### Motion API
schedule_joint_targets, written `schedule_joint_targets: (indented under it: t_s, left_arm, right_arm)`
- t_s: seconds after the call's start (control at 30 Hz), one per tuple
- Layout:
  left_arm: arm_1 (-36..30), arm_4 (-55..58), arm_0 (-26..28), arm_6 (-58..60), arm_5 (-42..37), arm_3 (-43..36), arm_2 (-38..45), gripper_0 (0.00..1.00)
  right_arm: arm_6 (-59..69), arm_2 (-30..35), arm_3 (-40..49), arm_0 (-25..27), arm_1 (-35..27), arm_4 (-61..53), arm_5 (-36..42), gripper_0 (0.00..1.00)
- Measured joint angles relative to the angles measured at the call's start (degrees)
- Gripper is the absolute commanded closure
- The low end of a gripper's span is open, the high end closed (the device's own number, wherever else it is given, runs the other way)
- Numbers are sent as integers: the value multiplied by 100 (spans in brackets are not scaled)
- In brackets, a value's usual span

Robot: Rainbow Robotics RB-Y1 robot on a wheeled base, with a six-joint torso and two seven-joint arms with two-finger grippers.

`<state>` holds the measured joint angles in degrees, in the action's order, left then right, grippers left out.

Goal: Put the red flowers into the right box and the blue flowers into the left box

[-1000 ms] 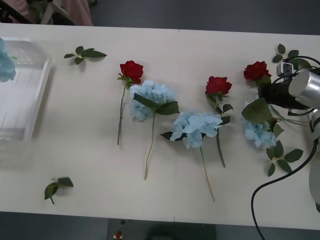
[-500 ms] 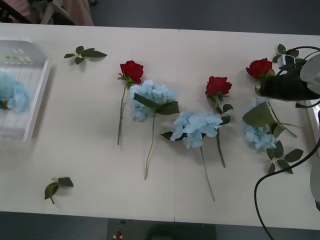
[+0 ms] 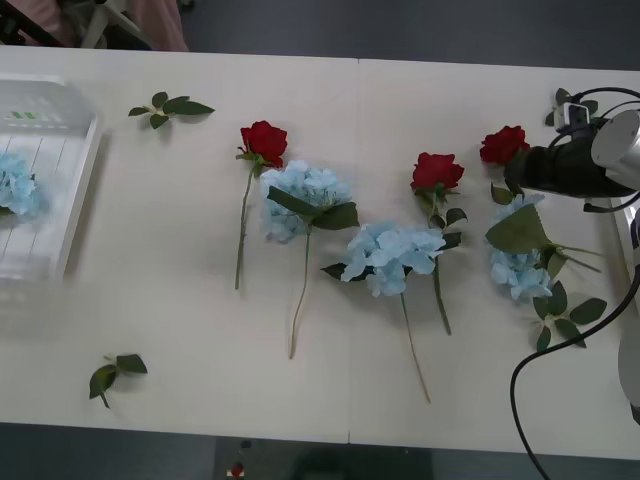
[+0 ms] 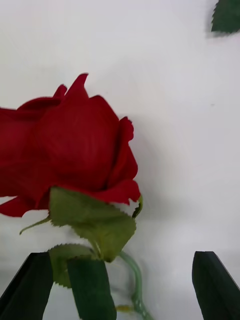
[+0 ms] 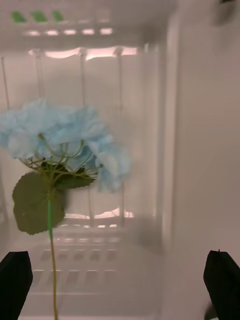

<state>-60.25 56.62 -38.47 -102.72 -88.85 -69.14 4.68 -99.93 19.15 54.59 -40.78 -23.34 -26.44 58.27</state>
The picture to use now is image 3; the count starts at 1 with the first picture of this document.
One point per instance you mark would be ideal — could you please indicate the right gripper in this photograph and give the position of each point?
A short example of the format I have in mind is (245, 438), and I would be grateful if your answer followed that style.
(555, 170)

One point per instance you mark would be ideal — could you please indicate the person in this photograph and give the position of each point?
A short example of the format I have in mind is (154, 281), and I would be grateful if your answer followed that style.
(160, 25)

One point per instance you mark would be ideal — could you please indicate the red rose with stem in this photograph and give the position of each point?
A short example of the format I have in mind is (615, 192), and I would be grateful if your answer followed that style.
(502, 145)
(263, 140)
(437, 170)

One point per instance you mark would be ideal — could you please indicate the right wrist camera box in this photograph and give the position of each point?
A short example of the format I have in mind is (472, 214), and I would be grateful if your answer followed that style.
(574, 116)

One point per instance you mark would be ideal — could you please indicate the pale blue flower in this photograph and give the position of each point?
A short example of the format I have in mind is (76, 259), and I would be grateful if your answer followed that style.
(395, 250)
(17, 185)
(515, 270)
(305, 185)

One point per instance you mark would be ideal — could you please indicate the white chair frame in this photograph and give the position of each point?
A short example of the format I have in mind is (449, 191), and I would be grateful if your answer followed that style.
(97, 27)

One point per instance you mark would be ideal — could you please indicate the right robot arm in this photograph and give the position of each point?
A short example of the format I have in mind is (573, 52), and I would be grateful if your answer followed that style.
(617, 140)

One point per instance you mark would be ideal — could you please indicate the small green leaf sprig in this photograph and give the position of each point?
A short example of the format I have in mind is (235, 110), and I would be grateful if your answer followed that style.
(131, 363)

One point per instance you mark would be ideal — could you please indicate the small red button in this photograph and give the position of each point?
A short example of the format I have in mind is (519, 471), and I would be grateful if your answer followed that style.
(236, 470)

